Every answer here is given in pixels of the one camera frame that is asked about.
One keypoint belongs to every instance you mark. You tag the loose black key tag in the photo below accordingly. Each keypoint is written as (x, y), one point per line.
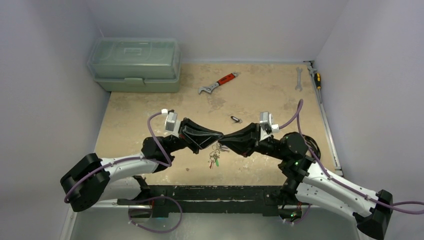
(236, 120)

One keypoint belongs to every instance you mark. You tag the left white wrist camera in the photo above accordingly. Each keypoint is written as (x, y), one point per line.
(171, 124)

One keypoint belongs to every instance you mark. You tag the aluminium frame rail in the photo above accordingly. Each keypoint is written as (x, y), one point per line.
(312, 71)

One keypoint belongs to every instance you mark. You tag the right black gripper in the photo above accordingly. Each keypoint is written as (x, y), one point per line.
(258, 138)

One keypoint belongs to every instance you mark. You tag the green plastic toolbox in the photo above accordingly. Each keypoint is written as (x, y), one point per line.
(136, 64)

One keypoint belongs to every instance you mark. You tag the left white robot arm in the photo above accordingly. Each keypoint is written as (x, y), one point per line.
(86, 182)

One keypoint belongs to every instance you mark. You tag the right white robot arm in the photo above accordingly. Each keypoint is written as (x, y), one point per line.
(308, 182)

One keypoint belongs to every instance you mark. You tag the yellow black screwdriver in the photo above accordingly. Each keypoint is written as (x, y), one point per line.
(317, 81)

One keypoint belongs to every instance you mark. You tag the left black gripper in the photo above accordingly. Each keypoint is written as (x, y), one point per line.
(194, 136)

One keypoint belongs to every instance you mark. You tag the red handled adjustable wrench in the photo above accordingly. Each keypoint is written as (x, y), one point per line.
(223, 80)

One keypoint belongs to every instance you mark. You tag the silver open end wrench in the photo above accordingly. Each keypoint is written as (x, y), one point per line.
(298, 86)

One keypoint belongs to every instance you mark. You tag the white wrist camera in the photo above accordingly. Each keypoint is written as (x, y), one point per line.
(171, 124)
(266, 122)

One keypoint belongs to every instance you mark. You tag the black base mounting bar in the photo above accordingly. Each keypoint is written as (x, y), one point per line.
(267, 200)

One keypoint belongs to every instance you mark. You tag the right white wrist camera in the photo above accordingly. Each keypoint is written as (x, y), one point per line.
(266, 122)

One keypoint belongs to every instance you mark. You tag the large perforated metal keyring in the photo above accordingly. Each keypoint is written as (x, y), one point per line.
(216, 152)

